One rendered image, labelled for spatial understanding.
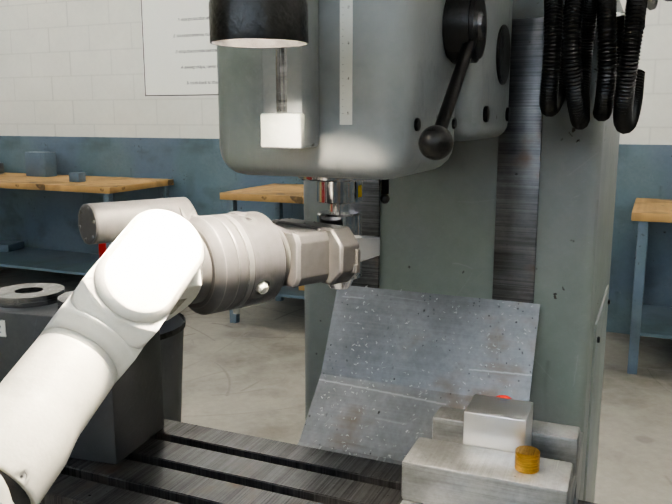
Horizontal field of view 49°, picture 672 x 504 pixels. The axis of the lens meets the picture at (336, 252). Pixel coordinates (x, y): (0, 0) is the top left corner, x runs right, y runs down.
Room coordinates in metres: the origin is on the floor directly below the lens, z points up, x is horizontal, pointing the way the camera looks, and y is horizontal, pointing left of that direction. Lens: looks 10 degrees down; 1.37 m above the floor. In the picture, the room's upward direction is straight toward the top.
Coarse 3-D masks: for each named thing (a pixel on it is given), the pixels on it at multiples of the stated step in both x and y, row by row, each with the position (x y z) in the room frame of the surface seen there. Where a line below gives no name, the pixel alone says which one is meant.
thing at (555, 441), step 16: (448, 416) 0.74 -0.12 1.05; (432, 432) 0.75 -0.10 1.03; (448, 432) 0.74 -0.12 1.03; (544, 432) 0.70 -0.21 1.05; (560, 432) 0.70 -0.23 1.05; (576, 432) 0.70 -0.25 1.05; (544, 448) 0.70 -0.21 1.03; (560, 448) 0.69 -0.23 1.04; (576, 448) 0.69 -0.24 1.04; (576, 464) 0.69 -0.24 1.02; (576, 480) 0.70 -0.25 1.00; (576, 496) 0.72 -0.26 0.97
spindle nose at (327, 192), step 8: (320, 184) 0.75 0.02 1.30; (328, 184) 0.74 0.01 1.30; (336, 184) 0.74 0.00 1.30; (344, 184) 0.74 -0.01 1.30; (352, 184) 0.74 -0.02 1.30; (360, 184) 0.75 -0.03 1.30; (320, 192) 0.75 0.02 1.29; (328, 192) 0.74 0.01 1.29; (336, 192) 0.74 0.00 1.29; (344, 192) 0.74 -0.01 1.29; (352, 192) 0.74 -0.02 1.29; (320, 200) 0.75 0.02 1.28; (328, 200) 0.74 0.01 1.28; (336, 200) 0.74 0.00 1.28; (344, 200) 0.74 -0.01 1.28; (352, 200) 0.74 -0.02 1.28; (360, 200) 0.75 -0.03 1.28
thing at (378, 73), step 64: (320, 0) 0.67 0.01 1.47; (384, 0) 0.65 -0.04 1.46; (256, 64) 0.70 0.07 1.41; (320, 64) 0.67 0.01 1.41; (384, 64) 0.65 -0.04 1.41; (448, 64) 0.76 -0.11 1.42; (256, 128) 0.70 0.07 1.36; (320, 128) 0.67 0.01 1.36; (384, 128) 0.65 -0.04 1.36; (448, 128) 0.77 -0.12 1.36
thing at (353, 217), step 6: (324, 210) 0.77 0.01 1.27; (354, 210) 0.77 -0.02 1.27; (318, 216) 0.75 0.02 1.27; (324, 216) 0.74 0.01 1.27; (330, 216) 0.74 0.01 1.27; (336, 216) 0.74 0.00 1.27; (342, 216) 0.74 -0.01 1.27; (348, 216) 0.74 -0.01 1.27; (354, 216) 0.74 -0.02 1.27; (360, 216) 0.75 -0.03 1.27; (324, 222) 0.74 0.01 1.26; (330, 222) 0.74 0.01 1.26; (336, 222) 0.74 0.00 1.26; (342, 222) 0.74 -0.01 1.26; (348, 222) 0.74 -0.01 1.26; (354, 222) 0.74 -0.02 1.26; (360, 222) 0.75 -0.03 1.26
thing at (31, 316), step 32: (0, 288) 0.96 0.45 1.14; (32, 288) 0.97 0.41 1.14; (64, 288) 0.97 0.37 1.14; (0, 320) 0.89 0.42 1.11; (32, 320) 0.88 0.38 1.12; (0, 352) 0.89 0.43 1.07; (160, 352) 0.96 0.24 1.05; (128, 384) 0.88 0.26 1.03; (160, 384) 0.96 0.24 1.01; (96, 416) 0.86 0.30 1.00; (128, 416) 0.88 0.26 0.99; (160, 416) 0.95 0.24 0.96; (96, 448) 0.86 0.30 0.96; (128, 448) 0.88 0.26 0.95
